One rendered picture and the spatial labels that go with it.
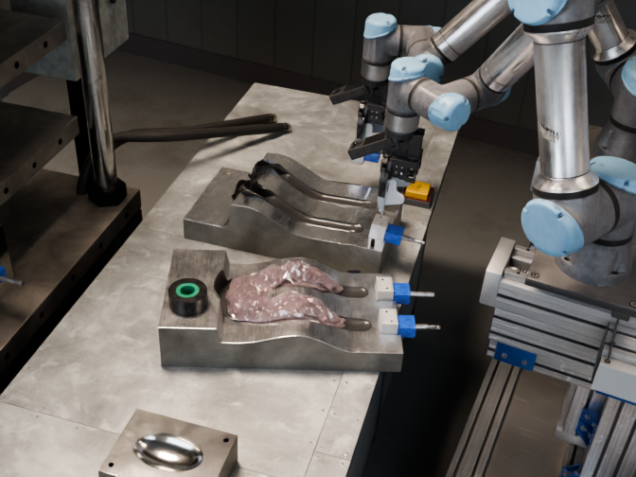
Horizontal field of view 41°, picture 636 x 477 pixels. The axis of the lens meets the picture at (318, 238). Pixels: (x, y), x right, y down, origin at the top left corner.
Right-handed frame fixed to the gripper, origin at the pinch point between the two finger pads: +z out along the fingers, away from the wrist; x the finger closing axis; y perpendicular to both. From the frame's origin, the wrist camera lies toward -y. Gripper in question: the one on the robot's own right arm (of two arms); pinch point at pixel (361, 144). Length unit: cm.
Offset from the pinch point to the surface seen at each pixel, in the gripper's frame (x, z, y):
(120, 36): 8, -15, -73
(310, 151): 15.8, 14.9, -18.0
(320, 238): -35.2, 6.5, -0.7
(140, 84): 180, 94, -159
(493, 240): 104, 95, 39
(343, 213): -23.7, 6.4, 1.8
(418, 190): 0.8, 11.3, 16.7
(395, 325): -59, 7, 23
